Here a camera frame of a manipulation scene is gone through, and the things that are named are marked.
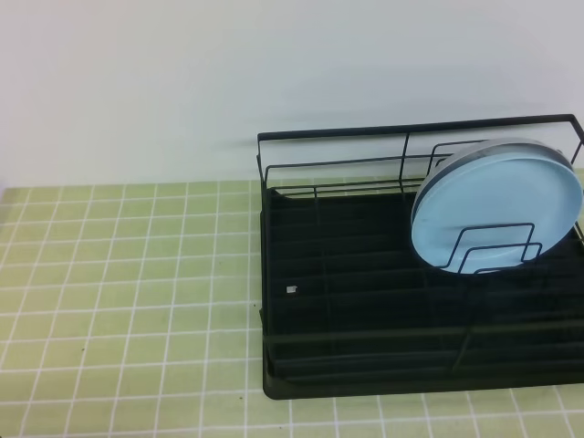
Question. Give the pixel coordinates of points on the grey round plate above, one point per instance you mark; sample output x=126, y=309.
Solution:
x=485, y=149

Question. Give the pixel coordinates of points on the black wire dish rack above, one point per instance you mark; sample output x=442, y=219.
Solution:
x=395, y=159

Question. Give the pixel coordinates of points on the black plastic drip tray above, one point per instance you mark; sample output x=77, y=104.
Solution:
x=349, y=309

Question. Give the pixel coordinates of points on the light blue round plate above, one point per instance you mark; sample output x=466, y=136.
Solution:
x=496, y=213

